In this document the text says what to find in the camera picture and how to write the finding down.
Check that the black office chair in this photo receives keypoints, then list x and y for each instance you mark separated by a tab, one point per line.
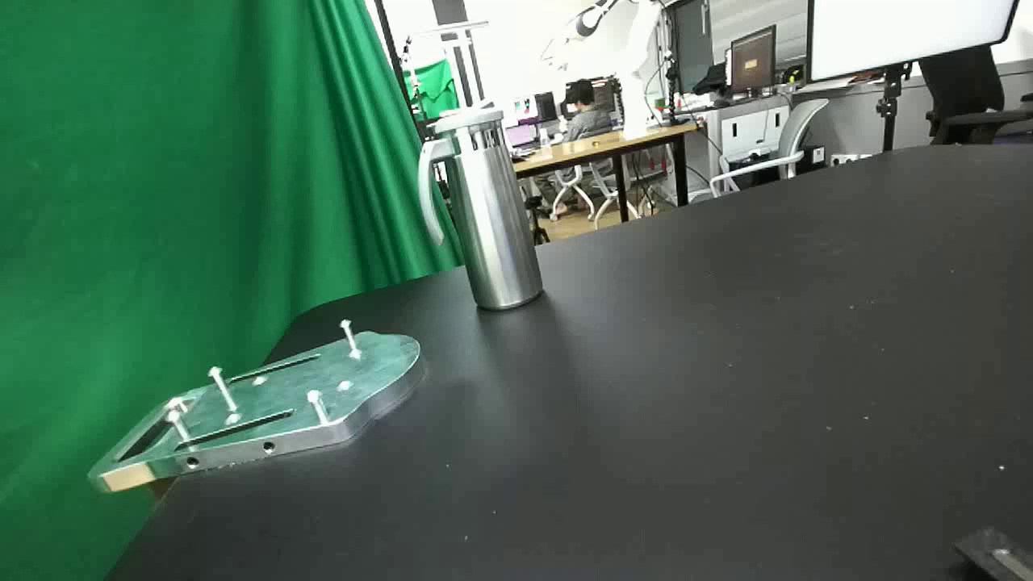
971	102

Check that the green screen curtain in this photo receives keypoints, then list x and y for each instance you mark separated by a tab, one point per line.
179	181

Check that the white softbox light panel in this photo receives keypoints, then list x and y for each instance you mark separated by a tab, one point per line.
847	36

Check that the wooden desk in background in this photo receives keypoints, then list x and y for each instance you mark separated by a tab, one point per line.
616	146

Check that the dark monitor in background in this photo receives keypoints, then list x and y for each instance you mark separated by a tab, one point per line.
754	61

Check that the metal mounting plate with screws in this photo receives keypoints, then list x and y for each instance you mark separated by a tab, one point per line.
306	402

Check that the silver flask with white lid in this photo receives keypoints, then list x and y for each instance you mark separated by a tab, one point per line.
486	209

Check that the black object at table edge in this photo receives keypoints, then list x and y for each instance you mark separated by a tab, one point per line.
997	552

